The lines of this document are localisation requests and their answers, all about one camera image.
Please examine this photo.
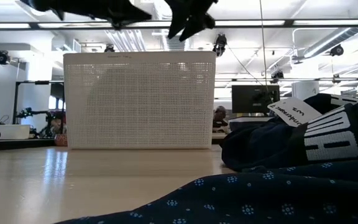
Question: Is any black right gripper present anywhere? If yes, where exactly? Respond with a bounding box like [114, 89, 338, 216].
[165, 0, 219, 42]

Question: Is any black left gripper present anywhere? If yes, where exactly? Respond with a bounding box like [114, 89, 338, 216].
[19, 0, 152, 30]

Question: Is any white plastic laundry basket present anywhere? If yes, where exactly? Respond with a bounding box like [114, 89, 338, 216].
[63, 50, 217, 151]

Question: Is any white paper label tag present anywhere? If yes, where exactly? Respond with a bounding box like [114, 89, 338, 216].
[267, 96, 323, 128]

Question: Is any black underwear white waistband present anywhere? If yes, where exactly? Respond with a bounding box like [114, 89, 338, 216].
[221, 92, 358, 172]

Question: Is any navy dotted shirt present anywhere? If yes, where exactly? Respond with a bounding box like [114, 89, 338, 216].
[54, 89, 358, 224]

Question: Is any black overhead light bar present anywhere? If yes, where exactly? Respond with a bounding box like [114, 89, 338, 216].
[0, 18, 358, 31]

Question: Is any person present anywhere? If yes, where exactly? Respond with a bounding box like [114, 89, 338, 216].
[211, 105, 230, 134]

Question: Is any black computer monitor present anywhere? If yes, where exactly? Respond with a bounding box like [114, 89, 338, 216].
[231, 84, 281, 114]

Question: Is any black metal stand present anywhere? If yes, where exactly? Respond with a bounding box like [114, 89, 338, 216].
[12, 80, 65, 126]

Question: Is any white round pillar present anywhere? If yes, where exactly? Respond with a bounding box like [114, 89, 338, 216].
[291, 80, 320, 101]

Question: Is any white storage bin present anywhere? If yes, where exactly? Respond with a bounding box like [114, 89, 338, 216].
[0, 124, 31, 141]

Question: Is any silver ventilation duct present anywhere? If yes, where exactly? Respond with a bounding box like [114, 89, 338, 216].
[160, 30, 188, 52]

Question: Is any thin hanging cable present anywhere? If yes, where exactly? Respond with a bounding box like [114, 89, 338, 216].
[259, 0, 269, 94]

